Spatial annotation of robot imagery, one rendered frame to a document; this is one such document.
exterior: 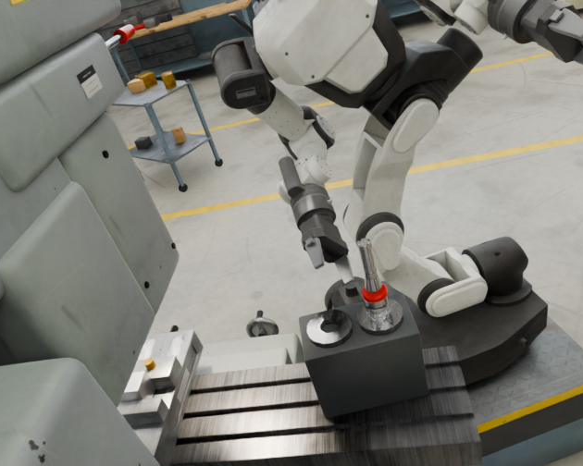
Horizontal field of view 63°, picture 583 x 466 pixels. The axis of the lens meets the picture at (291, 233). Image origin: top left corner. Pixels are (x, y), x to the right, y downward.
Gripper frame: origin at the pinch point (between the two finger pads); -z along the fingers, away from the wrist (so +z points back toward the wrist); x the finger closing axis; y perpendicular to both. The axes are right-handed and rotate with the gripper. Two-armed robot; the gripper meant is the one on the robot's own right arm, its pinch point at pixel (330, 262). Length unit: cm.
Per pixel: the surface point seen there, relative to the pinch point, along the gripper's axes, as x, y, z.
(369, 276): 3.6, 8.0, -9.5
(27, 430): 58, 1, -37
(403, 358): -10.2, 2.8, -20.4
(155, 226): 32.0, -14.3, 4.5
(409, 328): -7.2, 7.3, -17.0
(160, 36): -229, -267, 706
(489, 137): -253, 42, 187
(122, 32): 47, 0, 31
